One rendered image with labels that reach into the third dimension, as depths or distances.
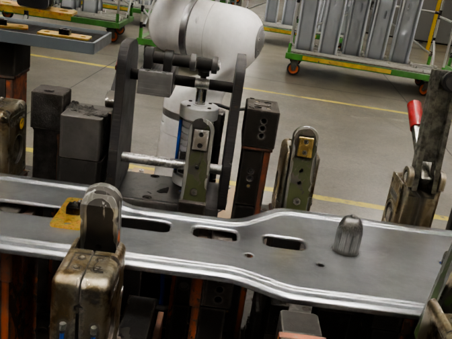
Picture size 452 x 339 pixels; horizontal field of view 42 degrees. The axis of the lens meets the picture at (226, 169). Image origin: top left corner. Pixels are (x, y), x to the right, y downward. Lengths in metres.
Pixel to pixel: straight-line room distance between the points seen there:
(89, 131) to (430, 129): 0.49
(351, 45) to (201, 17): 6.73
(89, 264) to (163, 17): 0.71
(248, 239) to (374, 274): 0.16
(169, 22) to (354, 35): 6.72
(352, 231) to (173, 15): 0.62
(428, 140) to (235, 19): 0.46
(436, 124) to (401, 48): 7.05
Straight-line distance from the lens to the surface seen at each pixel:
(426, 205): 0.91
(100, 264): 0.56
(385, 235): 0.83
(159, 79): 0.85
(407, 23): 7.93
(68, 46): 0.98
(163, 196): 0.91
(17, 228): 0.72
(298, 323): 0.62
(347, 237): 0.74
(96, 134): 0.88
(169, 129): 1.23
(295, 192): 0.87
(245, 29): 1.16
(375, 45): 7.89
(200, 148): 0.83
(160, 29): 1.20
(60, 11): 0.67
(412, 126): 0.96
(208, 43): 1.17
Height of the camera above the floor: 1.33
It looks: 20 degrees down
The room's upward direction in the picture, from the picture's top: 8 degrees clockwise
